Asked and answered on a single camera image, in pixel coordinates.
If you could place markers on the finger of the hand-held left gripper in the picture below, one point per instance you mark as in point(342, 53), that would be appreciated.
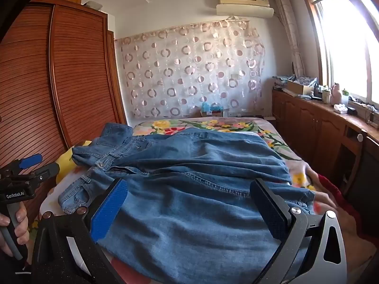
point(47, 171)
point(29, 161)

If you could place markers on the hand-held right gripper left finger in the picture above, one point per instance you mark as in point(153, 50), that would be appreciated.
point(109, 210)

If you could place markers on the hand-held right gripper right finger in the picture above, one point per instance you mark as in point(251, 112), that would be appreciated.
point(266, 210)

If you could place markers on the blue denim pants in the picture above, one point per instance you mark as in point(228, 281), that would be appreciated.
point(183, 189)

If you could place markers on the person's left hand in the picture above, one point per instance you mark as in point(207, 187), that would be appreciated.
point(21, 223)

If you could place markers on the yellow plush toy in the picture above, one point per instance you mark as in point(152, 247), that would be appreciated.
point(66, 159)

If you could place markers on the red blanket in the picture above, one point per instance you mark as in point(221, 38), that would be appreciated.
point(340, 201)

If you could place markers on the floral blanket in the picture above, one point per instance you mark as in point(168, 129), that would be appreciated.
point(237, 125)

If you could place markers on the brown slatted wooden wardrobe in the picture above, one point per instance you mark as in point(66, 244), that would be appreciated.
point(74, 80)

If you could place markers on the long wooden cabinet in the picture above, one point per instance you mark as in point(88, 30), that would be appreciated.
point(308, 124)

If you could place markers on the cardboard box with blue bags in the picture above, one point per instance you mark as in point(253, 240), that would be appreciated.
point(211, 109)

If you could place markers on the white tissue pack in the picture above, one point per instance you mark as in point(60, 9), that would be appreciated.
point(340, 108)

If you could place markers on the open cardboard box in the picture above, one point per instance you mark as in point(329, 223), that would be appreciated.
point(297, 87)

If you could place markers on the white jar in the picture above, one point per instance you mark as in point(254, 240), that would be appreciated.
point(326, 97)

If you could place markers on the small black box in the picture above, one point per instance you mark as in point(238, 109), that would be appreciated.
point(352, 111)

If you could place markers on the patterned flat box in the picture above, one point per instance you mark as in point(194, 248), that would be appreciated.
point(305, 80)

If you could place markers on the green-capped bottle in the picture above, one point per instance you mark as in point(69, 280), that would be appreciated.
point(345, 96)

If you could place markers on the white box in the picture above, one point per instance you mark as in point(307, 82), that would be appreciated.
point(94, 5)

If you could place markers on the wooden-framed window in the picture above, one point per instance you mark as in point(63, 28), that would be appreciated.
point(346, 41)

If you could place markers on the white air deflector panel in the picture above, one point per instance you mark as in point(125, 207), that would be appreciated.
point(245, 11)

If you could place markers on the circle-patterned sheer wall curtain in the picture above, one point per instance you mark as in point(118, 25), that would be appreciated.
point(192, 68)

